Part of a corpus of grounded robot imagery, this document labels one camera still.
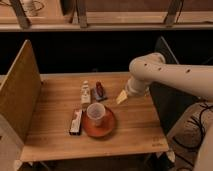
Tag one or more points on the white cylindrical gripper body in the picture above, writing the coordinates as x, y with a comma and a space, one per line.
136, 87

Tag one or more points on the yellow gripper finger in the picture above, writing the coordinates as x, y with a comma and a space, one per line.
121, 97

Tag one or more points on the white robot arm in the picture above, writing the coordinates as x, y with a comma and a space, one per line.
191, 80

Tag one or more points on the clear plastic cup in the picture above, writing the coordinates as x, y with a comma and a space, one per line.
96, 113

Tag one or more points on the white bottle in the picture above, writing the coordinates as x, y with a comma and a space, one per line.
85, 94

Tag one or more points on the red-brown plate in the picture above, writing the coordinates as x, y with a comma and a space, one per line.
106, 127

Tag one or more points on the dark rectangular box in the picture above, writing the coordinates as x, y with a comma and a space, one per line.
75, 126

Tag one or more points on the wooden side panel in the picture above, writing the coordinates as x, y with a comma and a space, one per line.
18, 94

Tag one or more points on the white mug on shelf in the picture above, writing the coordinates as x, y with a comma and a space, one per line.
30, 8

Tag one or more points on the wooden shelf rail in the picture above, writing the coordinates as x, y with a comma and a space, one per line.
118, 21

